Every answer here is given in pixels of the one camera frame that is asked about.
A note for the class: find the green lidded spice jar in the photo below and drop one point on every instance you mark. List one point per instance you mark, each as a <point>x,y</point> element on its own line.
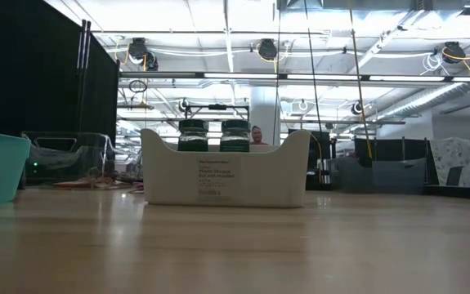
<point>193,141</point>
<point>235,141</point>

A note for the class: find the person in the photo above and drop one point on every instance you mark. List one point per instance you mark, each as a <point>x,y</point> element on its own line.
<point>257,134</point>

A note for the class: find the white building column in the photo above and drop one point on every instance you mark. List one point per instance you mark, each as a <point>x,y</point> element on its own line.
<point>264,102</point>

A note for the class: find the white plastic storage bin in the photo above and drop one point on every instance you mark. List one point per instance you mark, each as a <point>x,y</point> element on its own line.
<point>177,179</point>

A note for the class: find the long ceiling light bar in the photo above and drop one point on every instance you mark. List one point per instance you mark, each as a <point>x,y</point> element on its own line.
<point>238,76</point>

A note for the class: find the purple folded cloth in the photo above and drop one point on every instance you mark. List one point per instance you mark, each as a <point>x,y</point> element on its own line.
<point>137,189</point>

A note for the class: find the clear plastic bin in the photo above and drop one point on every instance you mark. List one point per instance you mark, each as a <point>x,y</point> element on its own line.
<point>91,163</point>

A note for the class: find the black stand pole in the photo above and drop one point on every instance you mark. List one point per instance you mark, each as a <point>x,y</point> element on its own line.
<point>83,61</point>

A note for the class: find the black curtain partition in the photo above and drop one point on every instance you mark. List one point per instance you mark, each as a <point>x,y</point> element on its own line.
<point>34,81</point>

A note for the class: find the patterned room divider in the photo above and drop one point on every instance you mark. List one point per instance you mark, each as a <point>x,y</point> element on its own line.
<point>455,155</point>

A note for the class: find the black metal table frame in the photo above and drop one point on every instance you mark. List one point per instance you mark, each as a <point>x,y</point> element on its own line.
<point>463,192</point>

